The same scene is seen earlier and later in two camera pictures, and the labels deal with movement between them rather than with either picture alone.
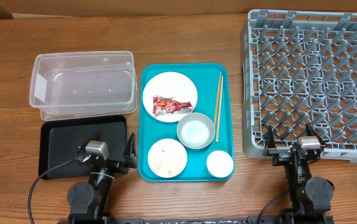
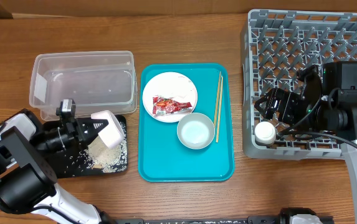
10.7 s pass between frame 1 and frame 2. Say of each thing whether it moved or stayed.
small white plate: moved
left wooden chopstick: stayed
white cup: moved
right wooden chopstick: stayed
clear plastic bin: stayed
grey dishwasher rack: stayed
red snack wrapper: stayed
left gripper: moved
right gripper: moved
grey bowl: stayed
